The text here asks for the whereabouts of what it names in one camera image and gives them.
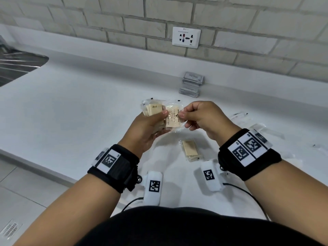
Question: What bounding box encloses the steel sink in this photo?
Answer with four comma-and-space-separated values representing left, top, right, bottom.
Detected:
0, 36, 49, 87

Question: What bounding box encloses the black shirt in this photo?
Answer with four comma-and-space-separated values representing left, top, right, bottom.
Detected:
77, 207, 326, 246

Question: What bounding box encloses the person's right hand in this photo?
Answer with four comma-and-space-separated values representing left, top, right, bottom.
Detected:
178, 100, 242, 147

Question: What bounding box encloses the person's left forearm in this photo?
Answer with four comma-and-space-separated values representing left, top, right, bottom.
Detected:
13, 174, 121, 246

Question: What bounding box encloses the white striped floor plate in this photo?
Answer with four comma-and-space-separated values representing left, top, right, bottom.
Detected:
0, 219, 24, 240

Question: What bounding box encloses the white wall socket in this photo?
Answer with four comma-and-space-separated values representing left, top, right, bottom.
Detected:
172, 26, 202, 49

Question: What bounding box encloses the person's right forearm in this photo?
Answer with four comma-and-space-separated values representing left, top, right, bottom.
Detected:
245, 160, 328, 246

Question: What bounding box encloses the pile of clear-wrapped toiletries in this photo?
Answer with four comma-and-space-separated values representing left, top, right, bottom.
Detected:
228, 112, 328, 159

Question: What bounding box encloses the stack of toothpaste sachets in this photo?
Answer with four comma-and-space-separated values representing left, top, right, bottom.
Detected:
179, 85, 200, 98

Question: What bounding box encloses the stack of shampoo sachets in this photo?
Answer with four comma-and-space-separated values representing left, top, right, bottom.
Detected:
182, 71, 205, 87

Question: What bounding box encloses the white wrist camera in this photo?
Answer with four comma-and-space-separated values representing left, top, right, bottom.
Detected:
201, 159, 222, 192
143, 170, 164, 206

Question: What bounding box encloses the black marker wristband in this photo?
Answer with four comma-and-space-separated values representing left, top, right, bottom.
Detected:
87, 144, 140, 194
218, 128, 282, 182

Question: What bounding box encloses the person's left hand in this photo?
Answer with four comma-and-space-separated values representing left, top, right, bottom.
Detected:
117, 110, 169, 160

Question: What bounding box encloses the white countertop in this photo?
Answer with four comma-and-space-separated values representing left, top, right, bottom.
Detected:
0, 24, 328, 221

